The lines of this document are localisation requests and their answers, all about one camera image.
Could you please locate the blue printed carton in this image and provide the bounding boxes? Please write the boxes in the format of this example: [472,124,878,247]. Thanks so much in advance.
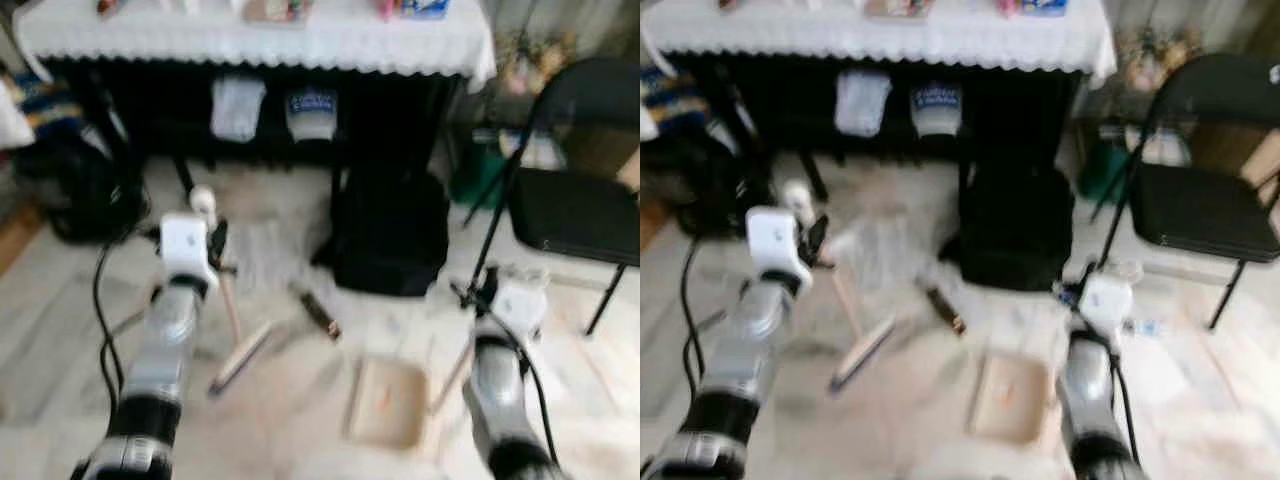
[640,65,701,131]
[15,70,76,136]

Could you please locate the dark brown bar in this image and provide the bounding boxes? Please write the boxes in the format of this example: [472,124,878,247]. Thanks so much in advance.
[290,283,343,342]
[918,280,968,336]

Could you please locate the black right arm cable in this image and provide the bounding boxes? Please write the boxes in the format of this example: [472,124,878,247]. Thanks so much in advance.
[1065,300,1141,466]
[470,310,551,471]

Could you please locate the green bag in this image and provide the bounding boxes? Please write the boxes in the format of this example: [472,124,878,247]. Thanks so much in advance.
[450,135,506,209]
[1078,130,1131,201]

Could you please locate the beige long-handled dustpan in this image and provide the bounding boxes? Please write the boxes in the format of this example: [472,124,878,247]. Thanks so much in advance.
[343,263,553,453]
[963,258,1148,448]

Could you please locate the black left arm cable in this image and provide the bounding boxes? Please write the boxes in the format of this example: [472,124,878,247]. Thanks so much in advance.
[92,240,166,401]
[680,238,751,401]

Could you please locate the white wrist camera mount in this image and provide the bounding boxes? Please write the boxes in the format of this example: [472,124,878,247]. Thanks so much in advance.
[745,205,811,291]
[160,213,219,293]
[1078,275,1136,336]
[492,280,549,341]

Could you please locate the beige hand broom purple bristles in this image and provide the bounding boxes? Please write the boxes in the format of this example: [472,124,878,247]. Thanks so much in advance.
[190,185,274,399]
[783,180,899,394]

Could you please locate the green cover book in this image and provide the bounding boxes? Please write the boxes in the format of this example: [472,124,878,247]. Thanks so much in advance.
[865,0,936,19]
[245,0,313,23]

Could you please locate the dried flower bunch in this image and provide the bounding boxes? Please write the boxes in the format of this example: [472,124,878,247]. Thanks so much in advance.
[1118,28,1196,91]
[500,35,579,96]

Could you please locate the white hanging cloth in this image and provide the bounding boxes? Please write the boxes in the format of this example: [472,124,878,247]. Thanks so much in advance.
[210,78,266,143]
[835,70,893,138]

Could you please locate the black folding chair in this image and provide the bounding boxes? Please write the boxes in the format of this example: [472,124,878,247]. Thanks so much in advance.
[462,58,641,337]
[1095,52,1280,331]

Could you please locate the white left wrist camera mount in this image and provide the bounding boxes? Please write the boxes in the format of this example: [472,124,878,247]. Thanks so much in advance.
[745,205,811,291]
[160,213,219,293]

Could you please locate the black backpack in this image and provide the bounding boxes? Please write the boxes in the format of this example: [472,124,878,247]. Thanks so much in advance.
[940,160,1076,293]
[312,165,451,297]

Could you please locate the long wooden plank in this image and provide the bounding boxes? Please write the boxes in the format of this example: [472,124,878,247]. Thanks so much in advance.
[640,195,666,251]
[0,200,46,276]

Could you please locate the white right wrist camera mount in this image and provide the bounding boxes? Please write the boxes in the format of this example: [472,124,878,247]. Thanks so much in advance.
[492,280,549,341]
[1078,275,1136,336]

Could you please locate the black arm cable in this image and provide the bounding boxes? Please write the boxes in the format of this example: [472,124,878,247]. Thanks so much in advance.
[470,310,551,471]
[1065,300,1141,466]
[92,240,166,401]
[680,238,751,401]

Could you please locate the white BitRobot bag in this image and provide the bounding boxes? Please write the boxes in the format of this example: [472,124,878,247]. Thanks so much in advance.
[285,88,339,143]
[910,82,963,138]

